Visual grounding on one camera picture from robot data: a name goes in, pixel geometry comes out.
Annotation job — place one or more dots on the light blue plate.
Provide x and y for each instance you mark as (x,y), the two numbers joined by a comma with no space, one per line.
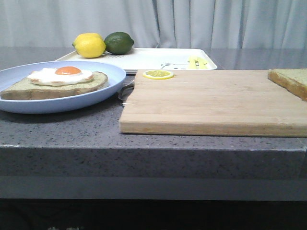
(8,77)

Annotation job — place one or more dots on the fried egg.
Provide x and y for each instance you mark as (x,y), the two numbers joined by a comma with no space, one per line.
(58,77)

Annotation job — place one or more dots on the bread slice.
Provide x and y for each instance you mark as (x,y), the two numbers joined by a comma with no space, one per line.
(294,80)
(25,90)

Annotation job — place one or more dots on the white bear tray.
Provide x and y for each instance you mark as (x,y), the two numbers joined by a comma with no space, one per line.
(147,58)

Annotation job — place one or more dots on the yellow strips on tray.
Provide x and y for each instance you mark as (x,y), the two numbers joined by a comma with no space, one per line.
(197,63)

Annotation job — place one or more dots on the lemon slice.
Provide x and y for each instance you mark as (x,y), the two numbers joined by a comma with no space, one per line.
(158,74)

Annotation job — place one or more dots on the wooden cutting board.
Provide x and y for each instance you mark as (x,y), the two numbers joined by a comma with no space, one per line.
(213,103)

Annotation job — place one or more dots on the green lime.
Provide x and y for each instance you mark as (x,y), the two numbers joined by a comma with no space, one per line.
(119,43)

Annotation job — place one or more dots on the front yellow lemon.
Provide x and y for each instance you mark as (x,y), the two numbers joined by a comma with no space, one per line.
(90,47)

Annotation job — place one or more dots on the yellow lemon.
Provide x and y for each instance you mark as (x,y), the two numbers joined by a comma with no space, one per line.
(90,47)
(85,35)

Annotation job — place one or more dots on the rear yellow lemon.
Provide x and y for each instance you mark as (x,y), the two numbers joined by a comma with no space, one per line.
(85,35)

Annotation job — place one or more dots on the grey curtain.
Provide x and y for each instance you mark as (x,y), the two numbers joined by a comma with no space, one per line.
(157,23)

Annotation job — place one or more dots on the metal cutting board handle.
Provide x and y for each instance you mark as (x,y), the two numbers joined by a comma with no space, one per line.
(126,91)

